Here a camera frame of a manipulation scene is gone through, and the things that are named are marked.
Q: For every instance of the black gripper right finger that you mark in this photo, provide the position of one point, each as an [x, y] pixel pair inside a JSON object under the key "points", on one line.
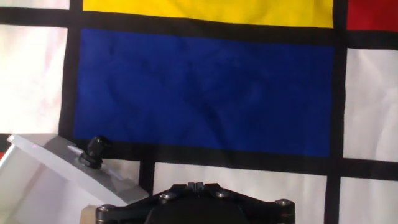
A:
{"points": [[267, 211]]}

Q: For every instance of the small wooden block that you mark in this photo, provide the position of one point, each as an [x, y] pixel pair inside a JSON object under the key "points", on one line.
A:
{"points": [[87, 216]]}

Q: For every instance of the black drawer knob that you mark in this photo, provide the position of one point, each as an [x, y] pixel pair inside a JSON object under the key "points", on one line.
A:
{"points": [[93, 152]]}

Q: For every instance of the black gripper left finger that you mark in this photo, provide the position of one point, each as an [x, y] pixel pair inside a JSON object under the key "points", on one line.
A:
{"points": [[130, 211]]}

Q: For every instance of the colour block tablecloth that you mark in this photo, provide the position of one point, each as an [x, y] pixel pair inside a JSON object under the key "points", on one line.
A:
{"points": [[202, 93]]}

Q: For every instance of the white drawer with black knob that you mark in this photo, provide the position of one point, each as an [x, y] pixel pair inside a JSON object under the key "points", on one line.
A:
{"points": [[46, 186]]}

